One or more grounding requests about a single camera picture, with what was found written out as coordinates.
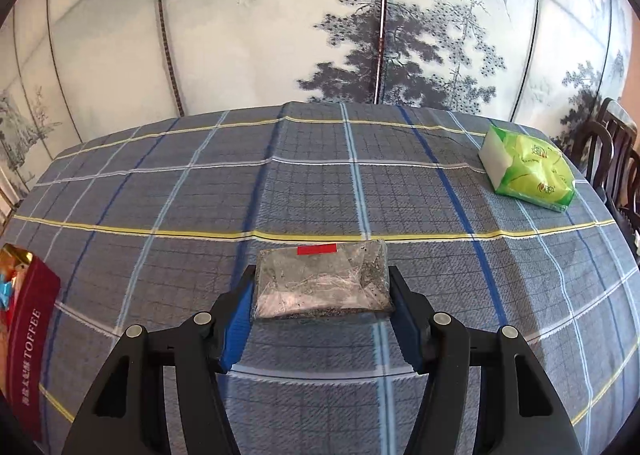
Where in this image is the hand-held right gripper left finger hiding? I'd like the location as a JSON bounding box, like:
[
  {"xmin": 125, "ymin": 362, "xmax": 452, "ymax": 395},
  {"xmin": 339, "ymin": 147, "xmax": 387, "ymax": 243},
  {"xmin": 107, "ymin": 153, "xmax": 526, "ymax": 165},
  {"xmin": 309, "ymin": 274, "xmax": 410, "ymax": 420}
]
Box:
[{"xmin": 60, "ymin": 264, "xmax": 258, "ymax": 455}]

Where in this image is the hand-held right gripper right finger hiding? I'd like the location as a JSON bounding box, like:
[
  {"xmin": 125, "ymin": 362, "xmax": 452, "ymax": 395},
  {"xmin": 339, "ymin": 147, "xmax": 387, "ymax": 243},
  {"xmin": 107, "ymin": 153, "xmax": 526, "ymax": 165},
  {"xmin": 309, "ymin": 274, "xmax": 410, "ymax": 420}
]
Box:
[{"xmin": 388, "ymin": 265, "xmax": 584, "ymax": 455}]

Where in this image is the clear sesame snack packet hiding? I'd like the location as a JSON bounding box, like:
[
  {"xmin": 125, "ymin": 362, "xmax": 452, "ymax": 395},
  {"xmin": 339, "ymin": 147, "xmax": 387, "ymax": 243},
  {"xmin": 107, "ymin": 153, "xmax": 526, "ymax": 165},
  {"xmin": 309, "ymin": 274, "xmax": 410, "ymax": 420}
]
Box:
[{"xmin": 252, "ymin": 238, "xmax": 394, "ymax": 321}]

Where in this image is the red candy tin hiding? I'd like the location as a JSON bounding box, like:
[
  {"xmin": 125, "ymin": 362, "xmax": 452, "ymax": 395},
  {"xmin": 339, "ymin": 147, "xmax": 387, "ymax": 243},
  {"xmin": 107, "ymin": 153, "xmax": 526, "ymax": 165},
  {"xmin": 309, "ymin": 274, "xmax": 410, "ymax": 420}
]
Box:
[{"xmin": 0, "ymin": 242, "xmax": 62, "ymax": 442}]

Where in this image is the green tissue pack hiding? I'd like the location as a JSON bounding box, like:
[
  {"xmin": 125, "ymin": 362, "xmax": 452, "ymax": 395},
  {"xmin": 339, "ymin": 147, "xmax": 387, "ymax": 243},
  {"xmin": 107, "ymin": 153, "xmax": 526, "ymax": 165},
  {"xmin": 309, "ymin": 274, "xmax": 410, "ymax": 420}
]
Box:
[{"xmin": 478, "ymin": 124, "xmax": 578, "ymax": 214}]

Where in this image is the dark wooden chair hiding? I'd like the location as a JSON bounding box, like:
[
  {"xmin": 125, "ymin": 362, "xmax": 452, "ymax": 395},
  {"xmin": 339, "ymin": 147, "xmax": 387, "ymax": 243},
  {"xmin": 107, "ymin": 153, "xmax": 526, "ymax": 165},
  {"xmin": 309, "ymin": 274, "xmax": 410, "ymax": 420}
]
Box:
[
  {"xmin": 606, "ymin": 149, "xmax": 640, "ymax": 238},
  {"xmin": 570, "ymin": 97, "xmax": 640, "ymax": 198}
]

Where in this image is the ink landscape folding screen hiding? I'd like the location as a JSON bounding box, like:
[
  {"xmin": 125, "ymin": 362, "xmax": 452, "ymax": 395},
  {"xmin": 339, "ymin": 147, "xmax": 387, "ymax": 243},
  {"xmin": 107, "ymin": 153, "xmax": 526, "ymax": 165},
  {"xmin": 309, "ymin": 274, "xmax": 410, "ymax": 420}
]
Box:
[{"xmin": 0, "ymin": 0, "xmax": 635, "ymax": 208}]

